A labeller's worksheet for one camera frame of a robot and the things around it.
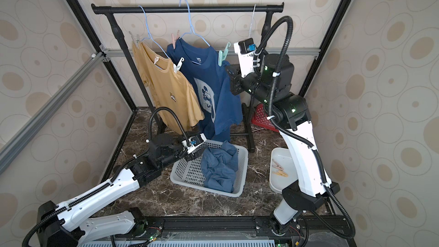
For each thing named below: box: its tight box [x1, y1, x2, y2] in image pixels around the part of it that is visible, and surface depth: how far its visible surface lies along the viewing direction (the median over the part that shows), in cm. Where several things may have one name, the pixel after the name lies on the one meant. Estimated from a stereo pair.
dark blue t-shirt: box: [167, 37, 243, 143], surface depth 63 cm
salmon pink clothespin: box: [171, 29, 181, 50], surface depth 69 cm
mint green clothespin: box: [218, 41, 231, 67], surface depth 54 cm
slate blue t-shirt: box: [200, 140, 239, 193], surface depth 85 cm
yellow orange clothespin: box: [272, 169, 289, 178], surface depth 90 cm
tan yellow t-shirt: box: [131, 41, 205, 134], surface depth 75 cm
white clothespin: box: [173, 57, 185, 74], surface depth 65 cm
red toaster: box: [251, 103, 280, 133], surface depth 106 cm
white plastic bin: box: [269, 146, 299, 194], surface depth 92 cm
